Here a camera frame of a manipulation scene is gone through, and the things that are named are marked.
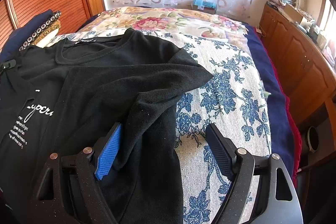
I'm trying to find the black printed t-shirt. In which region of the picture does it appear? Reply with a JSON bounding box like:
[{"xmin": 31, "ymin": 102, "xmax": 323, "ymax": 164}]
[{"xmin": 1, "ymin": 28, "xmax": 212, "ymax": 223}]

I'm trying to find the navy folded garment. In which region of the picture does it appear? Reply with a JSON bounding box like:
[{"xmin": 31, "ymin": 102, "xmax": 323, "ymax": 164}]
[{"xmin": 1, "ymin": 9, "xmax": 53, "ymax": 63}]

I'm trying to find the blue floral white bedsheet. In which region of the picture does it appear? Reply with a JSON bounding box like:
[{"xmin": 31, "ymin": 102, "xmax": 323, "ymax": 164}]
[{"xmin": 47, "ymin": 29, "xmax": 272, "ymax": 224}]

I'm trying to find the navy blue blanket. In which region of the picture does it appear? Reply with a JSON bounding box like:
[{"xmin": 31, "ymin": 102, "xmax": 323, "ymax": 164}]
[{"xmin": 244, "ymin": 24, "xmax": 294, "ymax": 175}]

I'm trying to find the yellow folded cloth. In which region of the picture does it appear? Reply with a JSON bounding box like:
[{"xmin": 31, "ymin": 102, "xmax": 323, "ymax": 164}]
[{"xmin": 31, "ymin": 19, "xmax": 61, "ymax": 48}]

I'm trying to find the wooden sideboard cabinet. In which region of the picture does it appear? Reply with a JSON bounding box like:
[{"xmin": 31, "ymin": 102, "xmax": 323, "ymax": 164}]
[{"xmin": 259, "ymin": 4, "xmax": 335, "ymax": 127}]

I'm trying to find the colourful floral quilt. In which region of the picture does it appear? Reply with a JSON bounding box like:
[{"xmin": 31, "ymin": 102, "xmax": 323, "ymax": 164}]
[{"xmin": 78, "ymin": 6, "xmax": 250, "ymax": 53}]

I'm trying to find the cardboard box on cabinet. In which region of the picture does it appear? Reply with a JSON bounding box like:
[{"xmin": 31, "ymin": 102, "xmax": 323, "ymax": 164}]
[{"xmin": 283, "ymin": 3, "xmax": 304, "ymax": 24}]

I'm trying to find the teal item on box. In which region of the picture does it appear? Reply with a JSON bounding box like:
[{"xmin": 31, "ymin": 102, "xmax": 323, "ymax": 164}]
[{"xmin": 193, "ymin": 0, "xmax": 217, "ymax": 10}]

